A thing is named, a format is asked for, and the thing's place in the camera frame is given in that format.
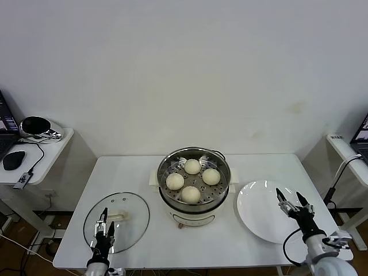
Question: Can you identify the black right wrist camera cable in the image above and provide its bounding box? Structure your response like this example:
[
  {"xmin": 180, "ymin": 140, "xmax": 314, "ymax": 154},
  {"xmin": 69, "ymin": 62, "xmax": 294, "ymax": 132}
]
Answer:
[{"xmin": 282, "ymin": 228, "xmax": 307, "ymax": 267}]

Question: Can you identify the round glass pot lid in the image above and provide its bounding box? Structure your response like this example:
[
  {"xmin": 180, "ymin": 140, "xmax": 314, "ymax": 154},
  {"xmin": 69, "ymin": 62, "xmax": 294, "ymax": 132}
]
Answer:
[{"xmin": 83, "ymin": 191, "xmax": 151, "ymax": 254}]

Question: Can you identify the black laptop beside chrome device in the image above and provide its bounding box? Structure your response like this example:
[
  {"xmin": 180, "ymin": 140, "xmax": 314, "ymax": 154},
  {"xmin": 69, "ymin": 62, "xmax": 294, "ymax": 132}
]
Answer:
[{"xmin": 0, "ymin": 89, "xmax": 21, "ymax": 162}]

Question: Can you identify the black laptop with white cable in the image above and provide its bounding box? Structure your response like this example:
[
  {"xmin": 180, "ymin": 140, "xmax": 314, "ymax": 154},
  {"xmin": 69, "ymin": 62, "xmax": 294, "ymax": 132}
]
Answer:
[{"xmin": 350, "ymin": 113, "xmax": 368, "ymax": 159}]

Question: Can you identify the white floor cable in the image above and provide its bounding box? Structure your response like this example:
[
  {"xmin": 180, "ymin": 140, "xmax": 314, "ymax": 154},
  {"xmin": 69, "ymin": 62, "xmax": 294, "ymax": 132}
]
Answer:
[{"xmin": 0, "ymin": 233, "xmax": 55, "ymax": 263}]

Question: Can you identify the grey usb hub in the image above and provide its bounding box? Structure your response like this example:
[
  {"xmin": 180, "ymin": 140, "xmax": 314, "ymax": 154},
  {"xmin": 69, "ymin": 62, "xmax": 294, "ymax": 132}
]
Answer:
[{"xmin": 12, "ymin": 171, "xmax": 32, "ymax": 190}]

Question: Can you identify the cream electric cooker base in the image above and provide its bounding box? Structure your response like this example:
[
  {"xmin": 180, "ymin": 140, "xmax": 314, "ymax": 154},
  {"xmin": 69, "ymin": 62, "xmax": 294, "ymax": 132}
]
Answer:
[{"xmin": 148, "ymin": 168, "xmax": 240, "ymax": 230}]

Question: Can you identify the black computer mouse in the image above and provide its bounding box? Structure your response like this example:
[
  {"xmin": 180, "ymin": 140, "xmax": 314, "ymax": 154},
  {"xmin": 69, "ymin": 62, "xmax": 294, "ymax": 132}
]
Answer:
[{"xmin": 2, "ymin": 149, "xmax": 26, "ymax": 171}]

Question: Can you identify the black power adapter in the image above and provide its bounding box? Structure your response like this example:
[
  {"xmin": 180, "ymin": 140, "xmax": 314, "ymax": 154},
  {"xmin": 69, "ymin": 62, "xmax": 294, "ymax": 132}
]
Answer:
[{"xmin": 323, "ymin": 186, "xmax": 337, "ymax": 204}]

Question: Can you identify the black usb hub cable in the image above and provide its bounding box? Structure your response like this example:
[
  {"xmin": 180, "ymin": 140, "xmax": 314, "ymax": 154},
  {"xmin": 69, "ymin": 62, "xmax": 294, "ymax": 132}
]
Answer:
[{"xmin": 17, "ymin": 137, "xmax": 45, "ymax": 175}]

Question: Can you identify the white laptop cable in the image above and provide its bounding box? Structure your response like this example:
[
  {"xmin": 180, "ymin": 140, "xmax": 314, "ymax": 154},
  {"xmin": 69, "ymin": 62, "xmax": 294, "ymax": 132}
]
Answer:
[{"xmin": 336, "ymin": 154, "xmax": 363, "ymax": 179}]

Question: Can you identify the shiny chrome rounded device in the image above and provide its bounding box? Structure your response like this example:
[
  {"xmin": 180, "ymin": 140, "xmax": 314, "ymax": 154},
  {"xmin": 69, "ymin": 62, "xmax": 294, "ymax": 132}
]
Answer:
[{"xmin": 18, "ymin": 116, "xmax": 64, "ymax": 141}]

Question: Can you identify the black adapter cable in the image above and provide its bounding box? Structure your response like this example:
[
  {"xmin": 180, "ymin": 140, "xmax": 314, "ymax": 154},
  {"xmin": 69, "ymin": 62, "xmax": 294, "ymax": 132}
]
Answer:
[{"xmin": 326, "ymin": 156, "xmax": 361, "ymax": 212}]

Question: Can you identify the white steamed baozi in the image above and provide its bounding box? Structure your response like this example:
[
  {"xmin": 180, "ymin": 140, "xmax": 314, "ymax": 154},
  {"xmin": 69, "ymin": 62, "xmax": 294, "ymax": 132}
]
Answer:
[
  {"xmin": 181, "ymin": 186, "xmax": 201, "ymax": 204},
  {"xmin": 183, "ymin": 158, "xmax": 201, "ymax": 175},
  {"xmin": 166, "ymin": 172, "xmax": 185, "ymax": 191},
  {"xmin": 202, "ymin": 168, "xmax": 221, "ymax": 186}
]

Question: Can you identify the round white plate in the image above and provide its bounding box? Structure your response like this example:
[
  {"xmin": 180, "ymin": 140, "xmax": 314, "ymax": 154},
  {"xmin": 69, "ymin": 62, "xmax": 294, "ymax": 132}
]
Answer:
[{"xmin": 236, "ymin": 179, "xmax": 309, "ymax": 244}]

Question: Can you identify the white side table with mouse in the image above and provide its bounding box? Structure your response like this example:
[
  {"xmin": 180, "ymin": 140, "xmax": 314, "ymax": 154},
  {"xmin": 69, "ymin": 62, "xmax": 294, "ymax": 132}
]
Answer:
[{"xmin": 0, "ymin": 126, "xmax": 97, "ymax": 248}]

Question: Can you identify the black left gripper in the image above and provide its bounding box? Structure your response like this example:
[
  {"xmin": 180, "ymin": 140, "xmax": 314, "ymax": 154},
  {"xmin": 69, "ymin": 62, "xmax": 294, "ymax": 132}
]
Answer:
[{"xmin": 90, "ymin": 207, "xmax": 116, "ymax": 262}]

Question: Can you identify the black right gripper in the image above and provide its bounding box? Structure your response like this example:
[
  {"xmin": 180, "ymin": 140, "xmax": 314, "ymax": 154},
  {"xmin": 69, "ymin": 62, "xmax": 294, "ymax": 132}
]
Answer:
[{"xmin": 275, "ymin": 188, "xmax": 327, "ymax": 239}]

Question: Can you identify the stainless steel steamer basket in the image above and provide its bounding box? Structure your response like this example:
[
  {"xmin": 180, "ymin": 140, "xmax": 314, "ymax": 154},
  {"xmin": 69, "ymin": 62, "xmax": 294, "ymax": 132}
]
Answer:
[{"xmin": 148, "ymin": 146, "xmax": 240, "ymax": 212}]

